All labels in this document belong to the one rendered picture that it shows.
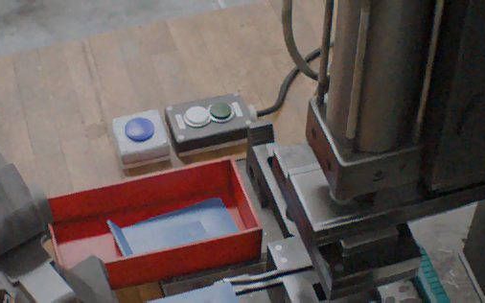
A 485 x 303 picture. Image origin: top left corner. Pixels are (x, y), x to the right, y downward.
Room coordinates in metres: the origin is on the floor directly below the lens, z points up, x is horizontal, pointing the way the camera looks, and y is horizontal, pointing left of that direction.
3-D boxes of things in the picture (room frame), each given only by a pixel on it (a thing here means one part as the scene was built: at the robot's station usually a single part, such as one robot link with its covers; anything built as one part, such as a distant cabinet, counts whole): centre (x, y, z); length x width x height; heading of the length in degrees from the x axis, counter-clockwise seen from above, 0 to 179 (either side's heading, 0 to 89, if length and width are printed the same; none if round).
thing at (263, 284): (0.74, -0.02, 0.98); 0.07 x 0.02 x 0.01; 110
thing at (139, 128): (1.01, 0.13, 0.93); 0.04 x 0.04 x 0.02
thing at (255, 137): (0.95, -0.03, 0.95); 0.06 x 0.03 x 0.09; 20
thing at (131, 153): (1.01, 0.13, 0.90); 0.07 x 0.07 x 0.06; 20
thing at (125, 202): (0.85, 0.11, 0.93); 0.25 x 0.12 x 0.06; 110
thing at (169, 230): (0.86, 0.08, 0.92); 0.15 x 0.07 x 0.03; 117
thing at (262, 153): (0.89, -0.05, 0.95); 0.15 x 0.03 x 0.10; 20
